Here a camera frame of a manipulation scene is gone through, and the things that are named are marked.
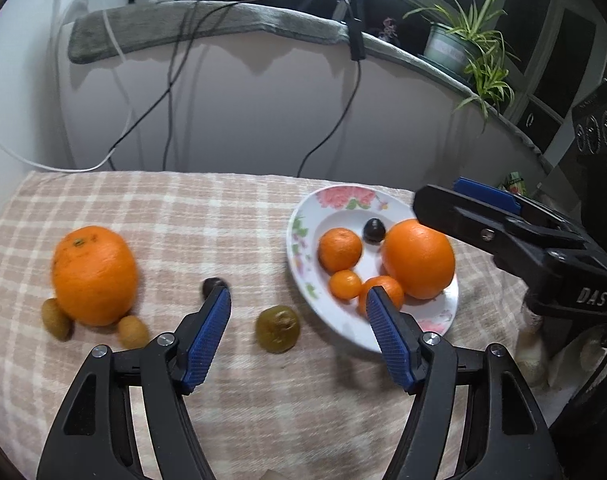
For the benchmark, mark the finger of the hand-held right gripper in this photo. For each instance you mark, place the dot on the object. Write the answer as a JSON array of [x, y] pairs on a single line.
[[488, 192], [483, 232]]

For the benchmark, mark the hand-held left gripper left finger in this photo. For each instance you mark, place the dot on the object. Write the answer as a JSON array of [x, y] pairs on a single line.
[[208, 332]]

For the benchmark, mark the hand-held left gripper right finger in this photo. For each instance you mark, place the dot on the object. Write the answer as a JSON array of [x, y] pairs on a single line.
[[388, 335]]

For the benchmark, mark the small mandarin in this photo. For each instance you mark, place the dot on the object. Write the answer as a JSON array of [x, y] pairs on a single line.
[[386, 285], [339, 250]]

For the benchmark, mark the tiny mandarin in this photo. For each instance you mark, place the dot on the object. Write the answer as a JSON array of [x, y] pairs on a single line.
[[345, 285]]

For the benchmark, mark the brownish green round fruit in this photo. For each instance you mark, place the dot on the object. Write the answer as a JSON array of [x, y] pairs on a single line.
[[277, 329]]

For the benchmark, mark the large smooth orange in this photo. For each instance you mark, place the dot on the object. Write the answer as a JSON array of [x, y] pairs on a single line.
[[418, 259]]

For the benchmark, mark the dark purple round fruit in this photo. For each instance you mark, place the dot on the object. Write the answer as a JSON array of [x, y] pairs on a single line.
[[373, 231], [211, 286]]

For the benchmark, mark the white floral plate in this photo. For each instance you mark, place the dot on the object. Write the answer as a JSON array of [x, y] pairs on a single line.
[[306, 240]]

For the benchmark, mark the green snack package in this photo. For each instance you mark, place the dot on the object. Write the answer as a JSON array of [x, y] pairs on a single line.
[[514, 184]]

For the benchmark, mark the brown kiwi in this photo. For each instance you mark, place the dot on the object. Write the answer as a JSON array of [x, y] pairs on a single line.
[[133, 332], [56, 319]]

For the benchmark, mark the white cloth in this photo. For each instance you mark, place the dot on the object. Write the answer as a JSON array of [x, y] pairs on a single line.
[[531, 355]]

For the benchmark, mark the checked beige tablecloth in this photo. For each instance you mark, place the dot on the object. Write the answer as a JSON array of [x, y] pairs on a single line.
[[183, 220]]

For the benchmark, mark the large orange with green stem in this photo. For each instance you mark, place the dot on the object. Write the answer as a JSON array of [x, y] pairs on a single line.
[[93, 275]]

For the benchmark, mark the potted spider plant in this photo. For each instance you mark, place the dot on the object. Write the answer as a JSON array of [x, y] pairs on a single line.
[[451, 45]]

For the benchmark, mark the small dark potted plant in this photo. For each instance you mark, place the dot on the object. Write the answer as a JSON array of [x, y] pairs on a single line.
[[389, 30]]

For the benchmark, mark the window frame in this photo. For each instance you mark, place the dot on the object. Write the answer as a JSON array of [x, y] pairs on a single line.
[[528, 35]]

